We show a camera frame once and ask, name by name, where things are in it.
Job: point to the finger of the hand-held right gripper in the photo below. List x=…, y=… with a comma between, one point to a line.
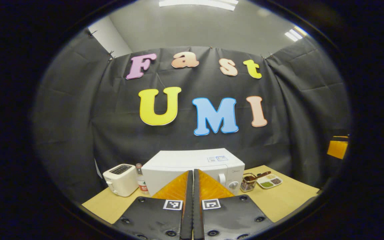
x=338, y=149

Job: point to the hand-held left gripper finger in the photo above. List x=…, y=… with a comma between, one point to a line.
x=188, y=206
x=197, y=206

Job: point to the white microwave oven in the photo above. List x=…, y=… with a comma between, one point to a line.
x=185, y=160

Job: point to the plastic bottle with red label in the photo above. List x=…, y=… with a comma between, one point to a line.
x=142, y=183

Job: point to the metal utensil holder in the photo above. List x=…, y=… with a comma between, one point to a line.
x=247, y=186

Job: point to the white toaster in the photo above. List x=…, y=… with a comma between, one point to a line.
x=122, y=181

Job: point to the white divided dish of beans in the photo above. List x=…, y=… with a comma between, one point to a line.
x=270, y=182

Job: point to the ceiling light panel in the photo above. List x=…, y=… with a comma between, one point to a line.
x=295, y=34
x=198, y=4

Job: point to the black backdrop cloth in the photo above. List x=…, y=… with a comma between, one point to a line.
x=78, y=116

